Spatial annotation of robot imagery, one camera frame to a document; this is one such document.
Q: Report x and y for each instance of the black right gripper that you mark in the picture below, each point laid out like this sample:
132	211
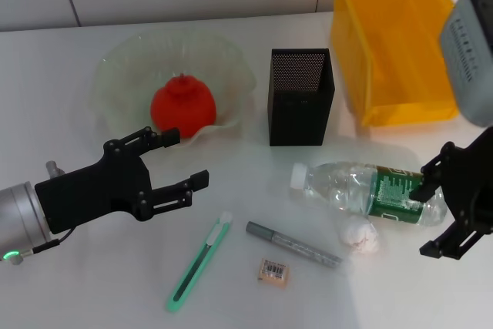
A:
471	186

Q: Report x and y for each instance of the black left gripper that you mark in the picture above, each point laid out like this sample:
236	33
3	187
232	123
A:
96	194

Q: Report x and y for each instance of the red-orange plastic orange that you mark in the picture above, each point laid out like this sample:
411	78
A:
181	107

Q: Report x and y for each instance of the white paper ball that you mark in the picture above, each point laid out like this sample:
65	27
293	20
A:
358	234

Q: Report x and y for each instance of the clear green-label water bottle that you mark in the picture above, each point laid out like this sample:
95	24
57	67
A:
339	188

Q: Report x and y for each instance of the green utility knife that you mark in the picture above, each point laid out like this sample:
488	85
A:
192	267

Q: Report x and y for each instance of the green glass fruit plate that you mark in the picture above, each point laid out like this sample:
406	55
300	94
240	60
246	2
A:
127	74

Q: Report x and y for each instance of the black mesh pen holder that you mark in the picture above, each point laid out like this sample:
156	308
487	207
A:
300	121

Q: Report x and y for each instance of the grey marker pen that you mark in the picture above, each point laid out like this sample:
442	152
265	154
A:
292	244

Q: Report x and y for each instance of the beige eraser with barcode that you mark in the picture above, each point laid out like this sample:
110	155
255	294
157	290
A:
272	272

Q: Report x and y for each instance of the yellow plastic bin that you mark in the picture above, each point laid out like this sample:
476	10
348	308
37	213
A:
393	55

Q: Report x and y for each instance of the right wrist camera housing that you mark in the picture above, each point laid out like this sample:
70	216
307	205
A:
471	59

